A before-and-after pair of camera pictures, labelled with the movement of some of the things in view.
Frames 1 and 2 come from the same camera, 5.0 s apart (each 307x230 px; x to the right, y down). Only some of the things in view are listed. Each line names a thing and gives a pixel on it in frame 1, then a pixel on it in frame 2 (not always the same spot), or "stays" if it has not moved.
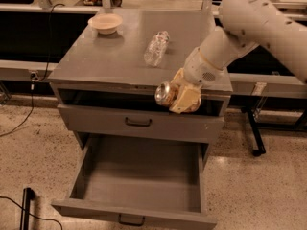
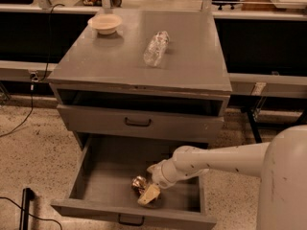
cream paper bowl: [106, 23] stays
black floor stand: [25, 216] stays
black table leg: [257, 142] stays
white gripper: [200, 69] -> [158, 175]
